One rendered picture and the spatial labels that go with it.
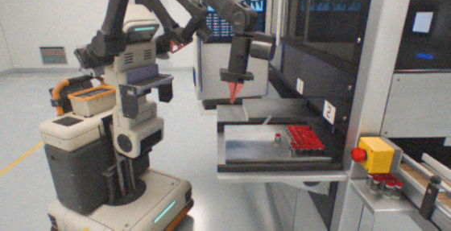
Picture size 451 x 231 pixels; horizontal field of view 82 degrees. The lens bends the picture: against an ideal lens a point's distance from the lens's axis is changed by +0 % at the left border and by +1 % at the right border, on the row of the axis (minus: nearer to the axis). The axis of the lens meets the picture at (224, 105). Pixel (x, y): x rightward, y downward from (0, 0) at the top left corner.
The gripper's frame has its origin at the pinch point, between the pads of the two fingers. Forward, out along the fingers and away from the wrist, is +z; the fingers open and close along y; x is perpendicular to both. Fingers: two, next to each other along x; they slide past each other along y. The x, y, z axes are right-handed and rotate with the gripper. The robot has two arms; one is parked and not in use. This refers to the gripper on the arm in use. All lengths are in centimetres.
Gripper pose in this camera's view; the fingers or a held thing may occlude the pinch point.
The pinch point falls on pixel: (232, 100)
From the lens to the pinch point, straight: 81.3
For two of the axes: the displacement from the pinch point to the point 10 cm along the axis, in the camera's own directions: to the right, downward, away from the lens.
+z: -1.4, 9.4, 3.2
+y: 9.9, 1.2, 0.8
